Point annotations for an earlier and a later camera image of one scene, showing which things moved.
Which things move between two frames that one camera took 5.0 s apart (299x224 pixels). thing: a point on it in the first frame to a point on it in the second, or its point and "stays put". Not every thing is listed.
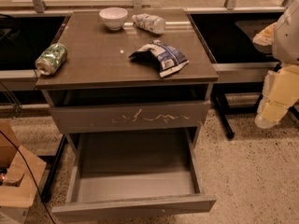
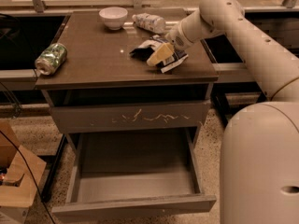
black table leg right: (221, 106) stays put
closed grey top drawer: (141, 114) stays put
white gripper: (288, 37) to (177, 40)
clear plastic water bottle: (149, 22) stays put
